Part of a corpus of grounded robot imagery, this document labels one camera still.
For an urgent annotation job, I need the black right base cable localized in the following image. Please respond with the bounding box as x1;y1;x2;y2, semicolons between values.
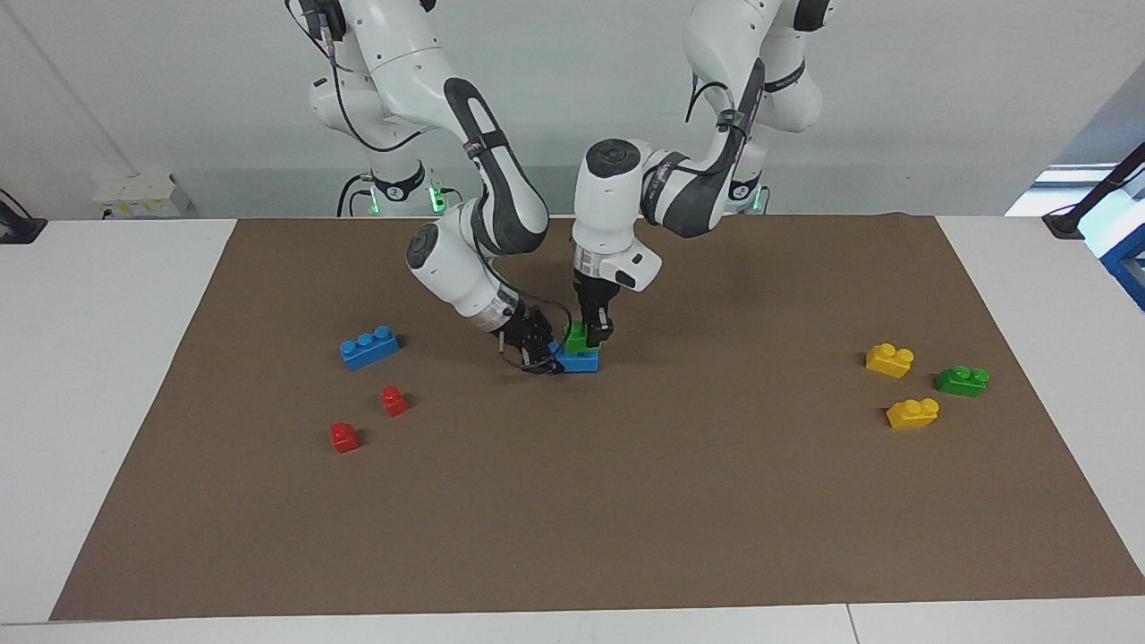
337;173;377;217

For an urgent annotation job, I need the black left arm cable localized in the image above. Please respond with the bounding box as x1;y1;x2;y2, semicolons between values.
684;58;770;180

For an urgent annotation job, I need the yellow two-stud toy block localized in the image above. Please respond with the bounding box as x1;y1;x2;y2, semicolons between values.
865;343;915;379
886;398;940;430

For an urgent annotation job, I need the blue three-stud toy block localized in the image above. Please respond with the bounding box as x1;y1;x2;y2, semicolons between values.
340;326;401;372
547;344;600;373

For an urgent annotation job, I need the black table clamp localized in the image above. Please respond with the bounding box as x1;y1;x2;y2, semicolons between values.
0;190;47;244

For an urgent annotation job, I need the blue metal frame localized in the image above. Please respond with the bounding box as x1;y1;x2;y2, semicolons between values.
1098;240;1145;312

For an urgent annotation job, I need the brown table mat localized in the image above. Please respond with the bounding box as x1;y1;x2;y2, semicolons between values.
49;213;1145;622

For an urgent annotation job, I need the white wall socket box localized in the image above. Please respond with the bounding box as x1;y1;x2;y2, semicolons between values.
89;174;193;221

